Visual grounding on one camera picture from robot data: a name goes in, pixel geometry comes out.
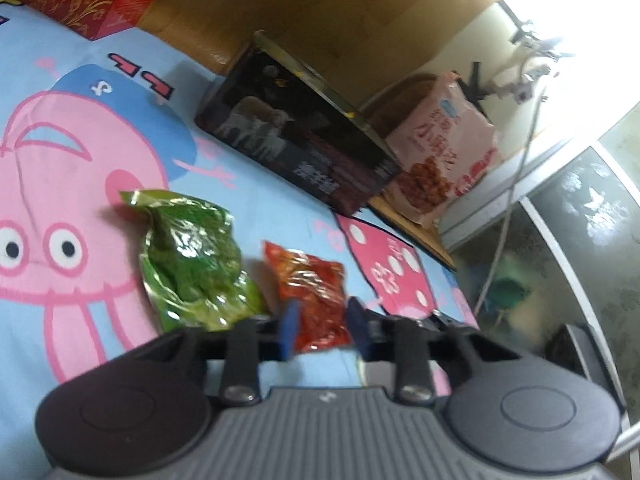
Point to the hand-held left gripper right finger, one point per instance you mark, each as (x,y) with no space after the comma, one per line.
(359,327)

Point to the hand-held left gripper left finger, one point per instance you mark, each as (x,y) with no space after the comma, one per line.
(290,330)

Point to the red snack packet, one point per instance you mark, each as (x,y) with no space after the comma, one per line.
(315,290)

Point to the glossy green snack packet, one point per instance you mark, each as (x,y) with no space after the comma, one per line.
(190,250)

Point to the large pink snack bag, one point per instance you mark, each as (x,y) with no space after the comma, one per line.
(440,145)

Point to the black cardboard box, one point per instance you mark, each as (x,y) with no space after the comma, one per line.
(300,125)

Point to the patterned glass sliding door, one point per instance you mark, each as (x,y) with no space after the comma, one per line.
(590,235)

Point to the pig cartoon printed blanket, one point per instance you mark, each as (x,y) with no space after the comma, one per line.
(75,160)

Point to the wooden headboard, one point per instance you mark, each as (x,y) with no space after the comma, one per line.
(325,10)

